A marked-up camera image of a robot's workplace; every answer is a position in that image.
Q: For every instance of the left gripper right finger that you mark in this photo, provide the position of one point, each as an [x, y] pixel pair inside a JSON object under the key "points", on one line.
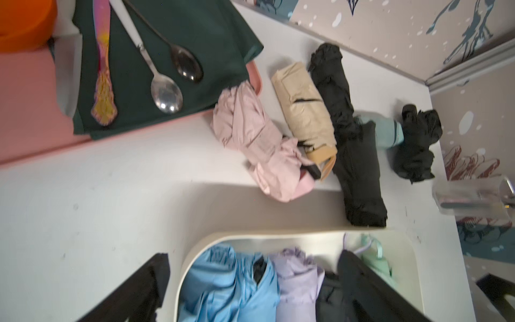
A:
{"points": [[366, 297]]}

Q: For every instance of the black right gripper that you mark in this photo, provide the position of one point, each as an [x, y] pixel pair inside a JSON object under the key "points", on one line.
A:
{"points": [[496, 289]]}

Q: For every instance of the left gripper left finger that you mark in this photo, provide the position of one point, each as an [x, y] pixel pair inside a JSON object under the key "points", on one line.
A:
{"points": [[139, 297]]}

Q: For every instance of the mint green umbrella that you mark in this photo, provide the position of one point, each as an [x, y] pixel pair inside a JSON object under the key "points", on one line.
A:
{"points": [[373, 258]]}

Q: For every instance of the lavender umbrella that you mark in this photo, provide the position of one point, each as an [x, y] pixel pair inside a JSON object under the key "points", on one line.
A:
{"points": [[299, 280]]}

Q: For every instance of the blue umbrella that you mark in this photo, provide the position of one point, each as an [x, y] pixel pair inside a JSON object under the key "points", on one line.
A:
{"points": [[225, 285]]}

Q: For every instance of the long black umbrella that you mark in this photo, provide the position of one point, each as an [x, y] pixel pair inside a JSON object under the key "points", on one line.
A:
{"points": [[357, 167]]}

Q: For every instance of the pink umbrella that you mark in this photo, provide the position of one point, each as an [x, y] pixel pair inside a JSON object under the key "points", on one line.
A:
{"points": [[275, 162]]}

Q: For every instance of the beige umbrella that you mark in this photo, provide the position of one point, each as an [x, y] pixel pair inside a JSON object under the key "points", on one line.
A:
{"points": [[306, 115]]}

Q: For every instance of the cream plastic storage box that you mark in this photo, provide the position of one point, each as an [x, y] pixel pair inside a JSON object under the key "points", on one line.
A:
{"points": [[325, 246]]}

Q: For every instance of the clear cutlery holder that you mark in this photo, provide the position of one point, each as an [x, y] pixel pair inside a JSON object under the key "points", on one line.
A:
{"points": [[490, 198]]}

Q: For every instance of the pink plastic tray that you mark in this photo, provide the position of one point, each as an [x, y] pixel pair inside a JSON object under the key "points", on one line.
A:
{"points": [[32, 125]]}

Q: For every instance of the dark metal spoon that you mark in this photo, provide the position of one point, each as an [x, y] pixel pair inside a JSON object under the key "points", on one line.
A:
{"points": [[185, 62]]}

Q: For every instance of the dark green cloth pouch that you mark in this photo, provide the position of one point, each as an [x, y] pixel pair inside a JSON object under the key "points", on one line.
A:
{"points": [[214, 31]]}

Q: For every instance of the orange bowl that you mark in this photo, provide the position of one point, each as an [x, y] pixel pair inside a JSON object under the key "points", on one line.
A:
{"points": [[26, 24]]}

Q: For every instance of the rainbow handled utensil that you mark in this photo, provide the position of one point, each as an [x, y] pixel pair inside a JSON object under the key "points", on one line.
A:
{"points": [[104, 110]]}

